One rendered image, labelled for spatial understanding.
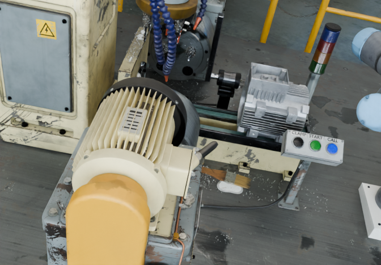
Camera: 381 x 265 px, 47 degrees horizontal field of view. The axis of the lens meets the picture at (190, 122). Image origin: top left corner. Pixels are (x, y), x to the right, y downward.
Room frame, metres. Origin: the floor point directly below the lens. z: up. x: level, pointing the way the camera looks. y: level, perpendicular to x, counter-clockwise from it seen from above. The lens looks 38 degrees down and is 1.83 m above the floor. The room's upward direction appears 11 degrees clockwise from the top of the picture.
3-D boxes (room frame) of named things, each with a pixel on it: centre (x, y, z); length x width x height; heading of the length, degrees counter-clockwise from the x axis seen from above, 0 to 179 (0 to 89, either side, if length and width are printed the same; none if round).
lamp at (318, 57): (1.51, -0.44, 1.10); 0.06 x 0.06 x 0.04
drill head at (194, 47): (1.54, 0.10, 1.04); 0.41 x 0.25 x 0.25; 0
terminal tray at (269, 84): (1.21, -0.22, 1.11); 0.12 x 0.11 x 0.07; 90
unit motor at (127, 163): (0.57, 0.06, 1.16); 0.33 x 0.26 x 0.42; 0
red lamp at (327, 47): (1.51, -0.44, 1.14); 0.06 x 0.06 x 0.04
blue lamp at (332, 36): (1.51, -0.44, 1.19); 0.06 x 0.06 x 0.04
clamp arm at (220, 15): (1.34, -0.03, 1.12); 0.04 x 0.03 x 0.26; 90
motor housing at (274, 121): (1.21, -0.26, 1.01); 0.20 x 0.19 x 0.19; 90
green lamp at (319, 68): (1.51, -0.44, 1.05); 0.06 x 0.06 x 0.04
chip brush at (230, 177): (1.07, -0.14, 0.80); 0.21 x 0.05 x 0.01; 82
